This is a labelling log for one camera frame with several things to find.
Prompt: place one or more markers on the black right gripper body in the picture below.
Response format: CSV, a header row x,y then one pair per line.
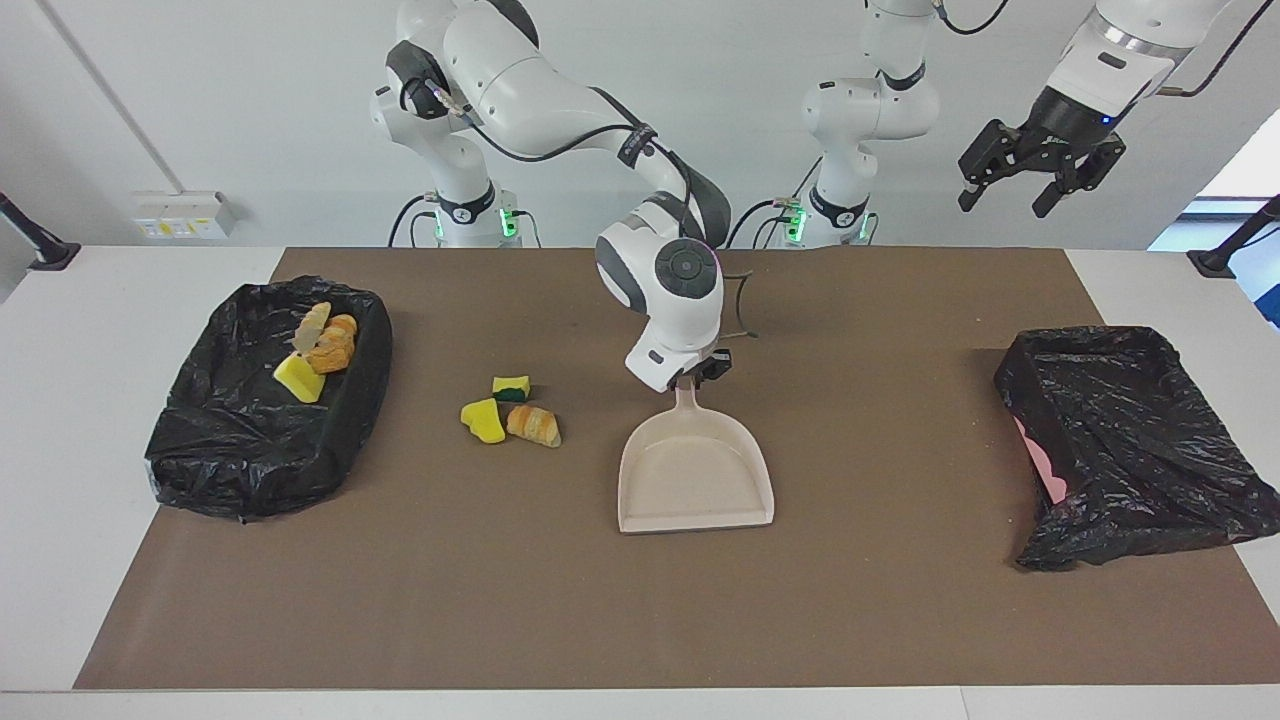
x,y
712,365

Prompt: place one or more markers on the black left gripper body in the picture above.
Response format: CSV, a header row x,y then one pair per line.
x,y
1065,130

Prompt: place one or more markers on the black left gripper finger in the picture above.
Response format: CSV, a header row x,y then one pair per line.
x,y
1092,170
992,150

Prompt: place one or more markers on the beige plastic dustpan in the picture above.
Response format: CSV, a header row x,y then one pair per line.
x,y
695,480

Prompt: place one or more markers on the toy croissant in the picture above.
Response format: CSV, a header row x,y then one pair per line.
x,y
534,426
332,355

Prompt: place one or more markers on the small yellow green sponge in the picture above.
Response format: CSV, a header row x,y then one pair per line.
x,y
511,385

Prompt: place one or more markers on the yellow sponge piece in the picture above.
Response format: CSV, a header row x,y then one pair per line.
x,y
484,422
300,380

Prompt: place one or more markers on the brown bread roll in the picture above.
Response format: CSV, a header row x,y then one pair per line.
x,y
343,324

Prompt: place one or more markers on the pale bread piece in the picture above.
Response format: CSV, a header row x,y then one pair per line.
x,y
312,325

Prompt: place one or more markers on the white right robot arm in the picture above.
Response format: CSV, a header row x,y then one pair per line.
x,y
670,340

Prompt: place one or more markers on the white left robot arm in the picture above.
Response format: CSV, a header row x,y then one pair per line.
x,y
870,105

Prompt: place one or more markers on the black trash bag bin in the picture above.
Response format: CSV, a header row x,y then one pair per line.
x,y
1130,440
230,440

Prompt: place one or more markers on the pink plastic bin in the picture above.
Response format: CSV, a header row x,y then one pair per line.
x,y
1045,470

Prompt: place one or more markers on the bright window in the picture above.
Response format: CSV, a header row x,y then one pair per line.
x,y
1245,170

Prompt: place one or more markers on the brown table mat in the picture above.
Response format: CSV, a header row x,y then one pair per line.
x,y
640,620

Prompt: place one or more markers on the white wall power outlet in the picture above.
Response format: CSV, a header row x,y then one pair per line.
x,y
185,215

